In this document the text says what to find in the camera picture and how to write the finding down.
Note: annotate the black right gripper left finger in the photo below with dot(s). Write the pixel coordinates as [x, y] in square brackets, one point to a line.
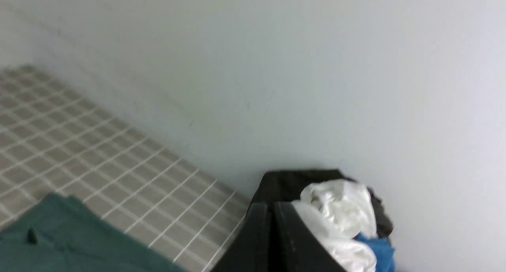
[249, 252]

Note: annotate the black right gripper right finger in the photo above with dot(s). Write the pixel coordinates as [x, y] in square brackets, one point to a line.
[295, 249]

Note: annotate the green long-sleeved shirt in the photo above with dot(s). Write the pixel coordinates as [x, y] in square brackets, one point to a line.
[60, 234]

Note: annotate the white crumpled garment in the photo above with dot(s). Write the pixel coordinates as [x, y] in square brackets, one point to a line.
[335, 212]

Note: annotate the black garment under white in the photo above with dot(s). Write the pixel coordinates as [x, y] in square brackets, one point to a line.
[286, 186]

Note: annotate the blue garment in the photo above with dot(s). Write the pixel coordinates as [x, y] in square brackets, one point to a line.
[383, 252]

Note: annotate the grey checkered tablecloth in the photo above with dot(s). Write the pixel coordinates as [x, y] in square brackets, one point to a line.
[54, 140]

